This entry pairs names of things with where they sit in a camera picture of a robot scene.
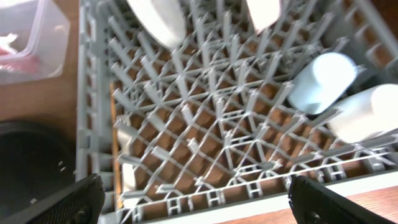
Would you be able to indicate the grey dishwasher rack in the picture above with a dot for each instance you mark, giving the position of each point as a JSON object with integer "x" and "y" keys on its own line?
{"x": 206, "y": 133}

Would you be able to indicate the white napkin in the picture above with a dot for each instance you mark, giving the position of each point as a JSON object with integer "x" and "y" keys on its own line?
{"x": 6, "y": 42}

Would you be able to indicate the clear plastic waste bin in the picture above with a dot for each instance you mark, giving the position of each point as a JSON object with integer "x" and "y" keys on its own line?
{"x": 42, "y": 30}

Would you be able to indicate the light blue cup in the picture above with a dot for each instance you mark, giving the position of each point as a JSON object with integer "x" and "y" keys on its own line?
{"x": 322, "y": 82}

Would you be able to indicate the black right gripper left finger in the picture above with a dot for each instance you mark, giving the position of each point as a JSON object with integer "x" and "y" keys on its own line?
{"x": 81, "y": 202}

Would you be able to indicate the pink bowl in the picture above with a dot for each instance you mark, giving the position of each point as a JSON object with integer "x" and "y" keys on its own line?
{"x": 263, "y": 13}

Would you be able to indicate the white cup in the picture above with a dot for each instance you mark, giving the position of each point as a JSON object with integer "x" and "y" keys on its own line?
{"x": 367, "y": 114}

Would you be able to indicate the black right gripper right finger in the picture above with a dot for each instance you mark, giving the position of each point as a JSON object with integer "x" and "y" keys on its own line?
{"x": 312, "y": 203}

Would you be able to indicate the red snack wrapper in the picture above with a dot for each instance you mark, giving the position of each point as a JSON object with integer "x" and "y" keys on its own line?
{"x": 26, "y": 64}

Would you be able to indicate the round black serving tray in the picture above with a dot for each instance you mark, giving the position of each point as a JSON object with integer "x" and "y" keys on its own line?
{"x": 36, "y": 162}

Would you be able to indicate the grey plate with food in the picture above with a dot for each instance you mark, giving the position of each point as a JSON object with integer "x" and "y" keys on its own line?
{"x": 163, "y": 20}

